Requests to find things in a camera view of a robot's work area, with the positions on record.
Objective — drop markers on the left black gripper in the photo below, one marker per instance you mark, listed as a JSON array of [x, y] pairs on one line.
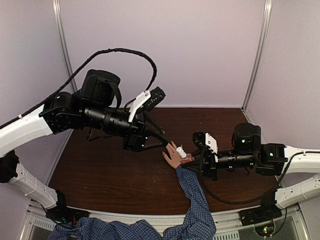
[[136, 136]]

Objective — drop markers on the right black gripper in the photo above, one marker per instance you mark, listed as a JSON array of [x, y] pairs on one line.
[[208, 164]]

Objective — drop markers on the pink nail polish bottle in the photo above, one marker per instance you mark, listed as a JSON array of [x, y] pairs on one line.
[[189, 158]]

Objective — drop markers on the white nail polish cap brush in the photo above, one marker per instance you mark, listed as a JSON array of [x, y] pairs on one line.
[[181, 152]]

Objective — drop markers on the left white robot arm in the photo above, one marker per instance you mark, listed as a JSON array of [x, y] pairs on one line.
[[89, 107]]

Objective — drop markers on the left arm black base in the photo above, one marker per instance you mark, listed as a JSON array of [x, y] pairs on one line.
[[67, 215]]

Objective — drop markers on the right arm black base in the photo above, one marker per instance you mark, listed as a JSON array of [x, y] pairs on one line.
[[258, 215]]

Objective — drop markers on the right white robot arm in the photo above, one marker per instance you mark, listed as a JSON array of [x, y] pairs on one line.
[[270, 159]]

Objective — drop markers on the mannequin hand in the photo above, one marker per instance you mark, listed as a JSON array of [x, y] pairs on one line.
[[172, 157]]

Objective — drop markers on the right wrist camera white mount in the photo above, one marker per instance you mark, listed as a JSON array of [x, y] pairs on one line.
[[205, 140]]

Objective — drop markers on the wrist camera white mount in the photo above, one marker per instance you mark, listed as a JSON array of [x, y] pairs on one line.
[[205, 140], [146, 101]]

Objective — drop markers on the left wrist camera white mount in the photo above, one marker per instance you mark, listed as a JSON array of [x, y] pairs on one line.
[[146, 101]]

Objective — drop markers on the left aluminium frame post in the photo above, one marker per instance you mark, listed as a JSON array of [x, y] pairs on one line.
[[56, 4]]

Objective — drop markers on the aluminium frame post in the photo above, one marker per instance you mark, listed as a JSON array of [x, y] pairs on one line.
[[263, 36], [56, 4]]

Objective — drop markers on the right aluminium frame post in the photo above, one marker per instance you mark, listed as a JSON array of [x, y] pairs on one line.
[[263, 36]]

